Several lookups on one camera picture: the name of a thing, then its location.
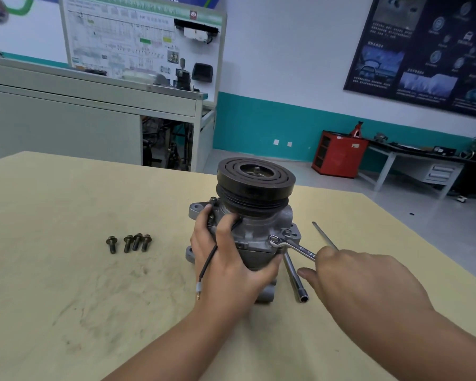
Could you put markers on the person's left hand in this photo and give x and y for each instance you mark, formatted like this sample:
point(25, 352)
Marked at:
point(222, 273)

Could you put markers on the person's right hand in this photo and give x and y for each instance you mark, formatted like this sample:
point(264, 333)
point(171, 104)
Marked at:
point(365, 287)

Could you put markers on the person's right thumb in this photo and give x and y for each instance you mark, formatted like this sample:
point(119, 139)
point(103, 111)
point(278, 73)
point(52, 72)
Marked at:
point(308, 277)

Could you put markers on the person's left thumb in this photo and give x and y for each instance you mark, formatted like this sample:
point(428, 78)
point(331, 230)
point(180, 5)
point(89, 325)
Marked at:
point(269, 268)

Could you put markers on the person's left middle finger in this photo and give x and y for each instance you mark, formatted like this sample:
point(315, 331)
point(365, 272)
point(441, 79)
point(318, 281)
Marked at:
point(203, 226)

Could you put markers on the silver combination wrench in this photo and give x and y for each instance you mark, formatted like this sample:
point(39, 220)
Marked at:
point(291, 246)

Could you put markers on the grey compressor with black pulley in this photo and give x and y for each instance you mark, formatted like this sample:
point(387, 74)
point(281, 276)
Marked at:
point(258, 202)

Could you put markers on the person's right forearm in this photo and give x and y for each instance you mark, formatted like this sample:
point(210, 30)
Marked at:
point(436, 345)

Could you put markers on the person's left forearm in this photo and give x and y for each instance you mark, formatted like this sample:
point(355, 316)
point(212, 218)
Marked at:
point(182, 345)

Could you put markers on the silver socket extension tube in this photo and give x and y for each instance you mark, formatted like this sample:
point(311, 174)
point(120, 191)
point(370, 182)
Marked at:
point(294, 277)

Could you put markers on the thin silver metal rod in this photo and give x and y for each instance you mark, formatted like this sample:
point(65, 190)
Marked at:
point(325, 236)

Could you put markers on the dark flanged bolt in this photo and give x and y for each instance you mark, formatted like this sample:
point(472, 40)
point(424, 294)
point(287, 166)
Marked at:
point(146, 242)
point(137, 241)
point(112, 244)
point(127, 244)

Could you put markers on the red metal cabinet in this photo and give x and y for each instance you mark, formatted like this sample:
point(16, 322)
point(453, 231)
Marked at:
point(339, 154)

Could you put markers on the black gear shifter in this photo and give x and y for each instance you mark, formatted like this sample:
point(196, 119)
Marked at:
point(183, 77)

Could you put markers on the black display screen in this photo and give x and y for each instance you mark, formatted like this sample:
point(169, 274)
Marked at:
point(202, 72)

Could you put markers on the red jack stand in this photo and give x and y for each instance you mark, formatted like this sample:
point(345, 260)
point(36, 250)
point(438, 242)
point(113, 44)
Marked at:
point(356, 130)

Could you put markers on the small grey machine part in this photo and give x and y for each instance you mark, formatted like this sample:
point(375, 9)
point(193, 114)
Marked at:
point(381, 138)

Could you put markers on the grey workbench with drawers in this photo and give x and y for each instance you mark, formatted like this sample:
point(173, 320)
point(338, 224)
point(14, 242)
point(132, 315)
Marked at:
point(420, 162)

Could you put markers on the grey metal cabinet bench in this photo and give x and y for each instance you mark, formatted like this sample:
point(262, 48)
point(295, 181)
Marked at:
point(63, 115)

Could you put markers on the black box device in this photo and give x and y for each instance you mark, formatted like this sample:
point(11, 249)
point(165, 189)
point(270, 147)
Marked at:
point(444, 150)

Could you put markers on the white training display board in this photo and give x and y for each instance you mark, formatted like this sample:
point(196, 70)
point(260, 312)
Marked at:
point(127, 39)

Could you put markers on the dark wall poster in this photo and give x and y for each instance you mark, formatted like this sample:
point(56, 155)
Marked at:
point(424, 51)

